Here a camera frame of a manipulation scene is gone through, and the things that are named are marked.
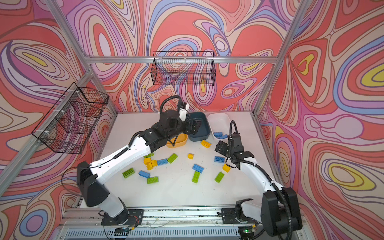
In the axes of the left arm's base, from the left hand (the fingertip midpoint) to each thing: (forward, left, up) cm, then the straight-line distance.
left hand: (195, 119), depth 72 cm
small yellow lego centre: (-3, +3, -32) cm, 32 cm away
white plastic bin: (+26, -19, -32) cm, 46 cm away
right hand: (-4, -17, -24) cm, 29 cm away
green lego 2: (-17, -14, -33) cm, 39 cm away
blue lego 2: (+11, -20, -29) cm, 37 cm away
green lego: (-17, 0, -31) cm, 35 cm away
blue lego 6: (-15, +30, -31) cm, 46 cm away
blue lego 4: (-12, -1, -31) cm, 33 cm away
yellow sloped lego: (+5, -7, -31) cm, 32 cm away
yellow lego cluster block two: (-9, +26, -30) cm, 41 cm away
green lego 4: (-18, +25, -33) cm, 45 cm away
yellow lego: (-12, -19, -31) cm, 38 cm away
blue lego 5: (-6, +21, -33) cm, 39 cm away
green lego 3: (-5, +14, -31) cm, 34 cm away
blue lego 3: (-6, -15, -31) cm, 35 cm away
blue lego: (+13, -16, -30) cm, 37 cm away
